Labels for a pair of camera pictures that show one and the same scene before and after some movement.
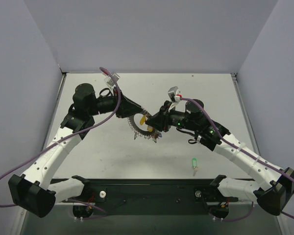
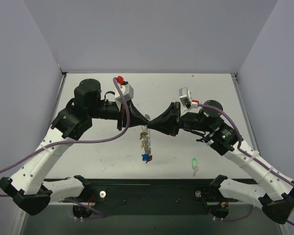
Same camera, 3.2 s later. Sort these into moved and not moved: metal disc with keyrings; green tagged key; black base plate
Moved: metal disc with keyrings
Not moved: black base plate; green tagged key
